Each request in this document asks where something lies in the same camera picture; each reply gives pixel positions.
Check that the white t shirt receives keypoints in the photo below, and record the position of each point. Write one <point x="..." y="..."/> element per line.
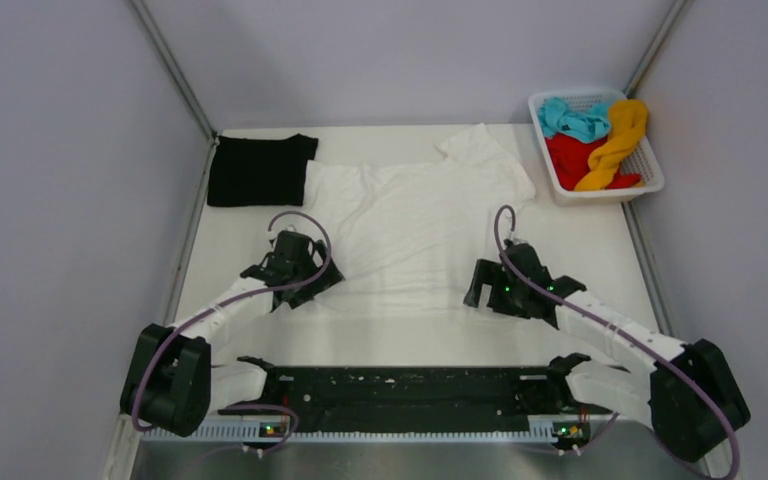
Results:
<point x="406" y="237"/>

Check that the folded black t shirt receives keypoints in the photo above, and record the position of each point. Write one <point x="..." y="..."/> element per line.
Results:
<point x="260" y="172"/>

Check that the cyan t shirt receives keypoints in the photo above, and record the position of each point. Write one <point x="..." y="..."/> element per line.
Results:
<point x="556" y="117"/>

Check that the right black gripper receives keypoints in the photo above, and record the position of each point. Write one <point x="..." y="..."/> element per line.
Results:
<point x="491" y="273"/>

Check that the red t shirt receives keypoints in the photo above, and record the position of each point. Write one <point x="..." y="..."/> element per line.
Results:
<point x="570" y="161"/>

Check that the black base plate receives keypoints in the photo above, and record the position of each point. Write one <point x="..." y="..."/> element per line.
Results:
<point x="405" y="400"/>

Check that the white plastic basket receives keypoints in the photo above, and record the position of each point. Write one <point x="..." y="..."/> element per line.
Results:
<point x="642" y="161"/>

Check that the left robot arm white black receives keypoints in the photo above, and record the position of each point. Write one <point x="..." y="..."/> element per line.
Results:
<point x="173" y="381"/>

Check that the aluminium front rail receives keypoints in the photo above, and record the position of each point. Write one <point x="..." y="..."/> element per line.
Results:
<point x="259" y="441"/>

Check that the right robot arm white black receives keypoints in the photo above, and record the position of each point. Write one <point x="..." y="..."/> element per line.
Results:
<point x="685" y="393"/>

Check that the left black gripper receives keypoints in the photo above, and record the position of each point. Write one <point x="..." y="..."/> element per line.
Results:
<point x="300" y="298"/>

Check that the left aluminium corner post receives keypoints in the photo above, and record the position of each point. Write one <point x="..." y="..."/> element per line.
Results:
<point x="171" y="66"/>

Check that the right aluminium corner post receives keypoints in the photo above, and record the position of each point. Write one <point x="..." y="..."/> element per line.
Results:
<point x="667" y="26"/>

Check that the aluminium corner post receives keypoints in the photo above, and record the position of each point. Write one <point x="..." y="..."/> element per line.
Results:
<point x="171" y="66"/>
<point x="667" y="26"/>

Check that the yellow t shirt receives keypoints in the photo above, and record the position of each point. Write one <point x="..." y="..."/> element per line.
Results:
<point x="628" y="120"/>

